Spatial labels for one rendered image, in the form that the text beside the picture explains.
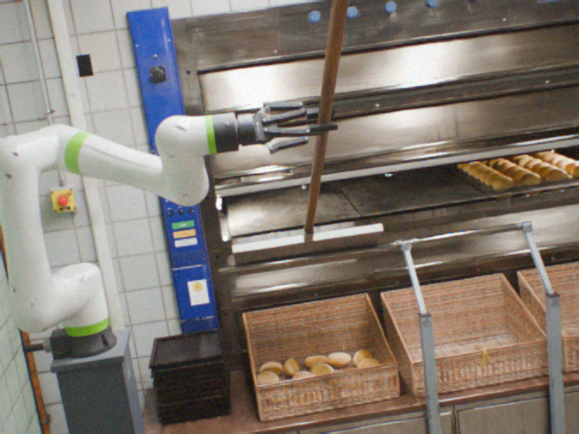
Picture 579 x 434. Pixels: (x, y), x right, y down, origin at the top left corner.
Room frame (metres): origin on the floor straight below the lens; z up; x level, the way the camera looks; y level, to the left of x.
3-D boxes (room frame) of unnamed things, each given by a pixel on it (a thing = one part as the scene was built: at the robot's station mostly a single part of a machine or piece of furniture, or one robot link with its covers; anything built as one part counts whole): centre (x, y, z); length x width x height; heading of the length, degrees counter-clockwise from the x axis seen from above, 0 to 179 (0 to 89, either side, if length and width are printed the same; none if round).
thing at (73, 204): (3.12, 0.89, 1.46); 0.10 x 0.07 x 0.10; 94
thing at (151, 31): (4.12, 0.50, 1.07); 1.93 x 0.16 x 2.15; 4
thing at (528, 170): (3.74, -1.15, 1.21); 0.61 x 0.48 x 0.06; 4
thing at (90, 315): (2.13, 0.63, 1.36); 0.16 x 0.13 x 0.19; 148
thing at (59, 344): (2.14, 0.68, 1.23); 0.26 x 0.15 x 0.06; 95
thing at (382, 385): (2.96, -0.04, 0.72); 0.56 x 0.49 x 0.28; 95
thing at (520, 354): (2.99, -0.64, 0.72); 0.56 x 0.49 x 0.28; 95
